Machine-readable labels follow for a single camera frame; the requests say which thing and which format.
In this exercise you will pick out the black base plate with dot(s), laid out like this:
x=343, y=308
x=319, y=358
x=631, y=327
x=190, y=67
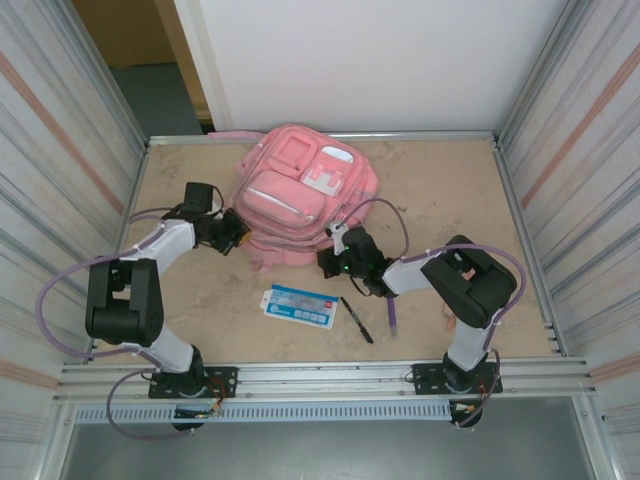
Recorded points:
x=225, y=380
x=422, y=377

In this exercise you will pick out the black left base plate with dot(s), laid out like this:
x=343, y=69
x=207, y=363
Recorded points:
x=225, y=380

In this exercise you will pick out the pink backpack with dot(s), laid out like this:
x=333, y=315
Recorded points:
x=290, y=200

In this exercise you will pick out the aluminium frame post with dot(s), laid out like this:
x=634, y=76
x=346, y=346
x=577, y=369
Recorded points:
x=537, y=75
x=111, y=75

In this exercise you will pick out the aluminium table edge rail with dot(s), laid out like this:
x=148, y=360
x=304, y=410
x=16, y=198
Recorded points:
x=137, y=190
x=510, y=190
x=425, y=136

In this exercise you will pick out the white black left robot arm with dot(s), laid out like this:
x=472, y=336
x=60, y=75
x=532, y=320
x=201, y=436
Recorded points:
x=170, y=240

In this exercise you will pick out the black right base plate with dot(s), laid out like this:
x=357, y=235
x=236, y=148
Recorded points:
x=422, y=377

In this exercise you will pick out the black pen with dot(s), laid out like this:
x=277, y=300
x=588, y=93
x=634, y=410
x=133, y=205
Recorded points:
x=357, y=320

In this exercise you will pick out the brown board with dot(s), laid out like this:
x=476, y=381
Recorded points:
x=135, y=30

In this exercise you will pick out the blue white stationery package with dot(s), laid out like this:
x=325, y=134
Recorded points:
x=300, y=306

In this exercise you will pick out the grey metal shelf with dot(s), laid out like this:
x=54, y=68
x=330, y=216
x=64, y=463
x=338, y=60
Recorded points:
x=325, y=450

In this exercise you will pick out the purple pen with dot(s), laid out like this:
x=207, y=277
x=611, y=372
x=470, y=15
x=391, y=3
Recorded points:
x=394, y=317

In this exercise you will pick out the long aluminium mounting rail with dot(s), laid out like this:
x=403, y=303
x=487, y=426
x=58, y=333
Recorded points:
x=325, y=372

